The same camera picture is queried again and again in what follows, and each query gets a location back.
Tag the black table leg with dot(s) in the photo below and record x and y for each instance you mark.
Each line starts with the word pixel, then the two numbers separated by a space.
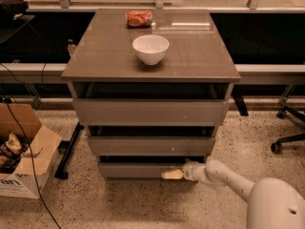
pixel 65 149

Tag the black office chair base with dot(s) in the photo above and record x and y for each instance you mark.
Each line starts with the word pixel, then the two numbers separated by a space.
pixel 289 134

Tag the grey middle drawer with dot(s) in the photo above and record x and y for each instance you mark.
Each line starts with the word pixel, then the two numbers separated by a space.
pixel 151 141

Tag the black bag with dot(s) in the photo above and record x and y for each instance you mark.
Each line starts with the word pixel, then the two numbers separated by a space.
pixel 12 9

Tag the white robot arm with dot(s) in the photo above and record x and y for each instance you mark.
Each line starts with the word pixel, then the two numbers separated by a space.
pixel 271 203

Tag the grey bottom drawer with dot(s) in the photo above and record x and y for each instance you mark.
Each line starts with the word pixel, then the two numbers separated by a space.
pixel 141 167

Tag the grey drawer cabinet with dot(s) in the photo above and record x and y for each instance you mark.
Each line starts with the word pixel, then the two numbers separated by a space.
pixel 196 53

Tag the small bottle behind cabinet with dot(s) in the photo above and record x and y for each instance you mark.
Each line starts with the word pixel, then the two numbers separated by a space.
pixel 71 46

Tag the grey drawer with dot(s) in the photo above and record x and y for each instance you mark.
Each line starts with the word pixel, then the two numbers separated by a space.
pixel 152 104
pixel 141 167
pixel 151 141

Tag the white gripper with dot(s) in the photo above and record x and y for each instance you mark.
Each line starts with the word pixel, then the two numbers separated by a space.
pixel 190 171

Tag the white bowl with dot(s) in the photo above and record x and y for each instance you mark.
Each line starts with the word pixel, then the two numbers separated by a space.
pixel 151 48

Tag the snack bags in box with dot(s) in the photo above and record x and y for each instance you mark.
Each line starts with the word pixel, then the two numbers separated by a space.
pixel 11 152

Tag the cardboard box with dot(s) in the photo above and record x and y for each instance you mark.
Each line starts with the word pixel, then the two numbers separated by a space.
pixel 32 172

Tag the orange crushed soda can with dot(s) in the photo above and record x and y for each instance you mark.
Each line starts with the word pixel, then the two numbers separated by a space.
pixel 139 18

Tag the grey top drawer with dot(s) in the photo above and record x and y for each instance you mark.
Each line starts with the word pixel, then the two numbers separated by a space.
pixel 152 104

